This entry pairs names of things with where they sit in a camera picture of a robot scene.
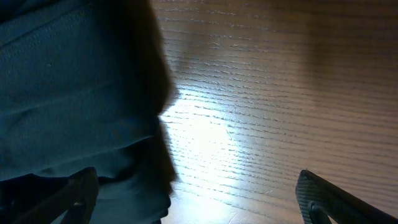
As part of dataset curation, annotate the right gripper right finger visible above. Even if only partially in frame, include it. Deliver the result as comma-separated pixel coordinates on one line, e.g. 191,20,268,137
295,170,397,224

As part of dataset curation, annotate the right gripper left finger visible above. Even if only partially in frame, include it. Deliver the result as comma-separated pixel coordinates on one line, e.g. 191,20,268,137
12,167,99,224

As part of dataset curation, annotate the black shorts red waistband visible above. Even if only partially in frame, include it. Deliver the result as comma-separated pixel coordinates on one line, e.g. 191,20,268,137
1,0,175,223

